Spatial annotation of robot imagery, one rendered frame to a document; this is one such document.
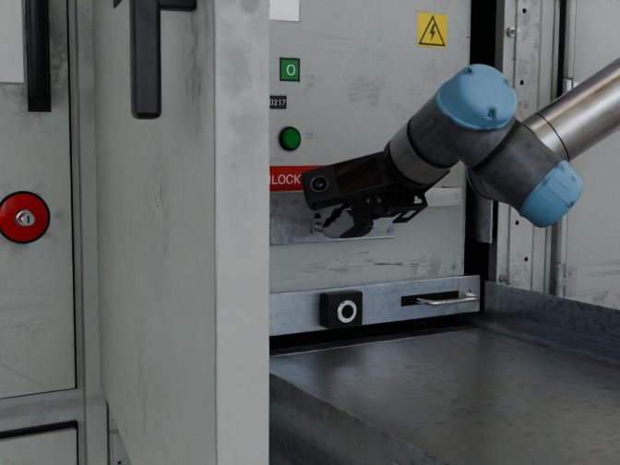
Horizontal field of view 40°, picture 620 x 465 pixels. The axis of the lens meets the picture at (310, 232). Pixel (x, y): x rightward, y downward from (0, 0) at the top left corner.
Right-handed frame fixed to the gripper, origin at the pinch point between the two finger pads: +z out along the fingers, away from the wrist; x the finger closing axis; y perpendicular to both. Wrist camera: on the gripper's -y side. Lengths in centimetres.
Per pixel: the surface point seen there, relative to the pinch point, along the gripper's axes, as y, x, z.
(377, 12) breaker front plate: 11.8, 29.1, -10.7
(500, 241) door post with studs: 33.2, -2.6, 3.0
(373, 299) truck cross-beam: 11.0, -8.0, 9.3
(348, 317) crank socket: 4.9, -10.8, 7.7
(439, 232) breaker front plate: 24.1, 0.7, 5.6
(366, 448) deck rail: -23, -33, -33
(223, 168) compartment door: -42, -21, -57
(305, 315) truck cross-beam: -0.6, -9.1, 9.9
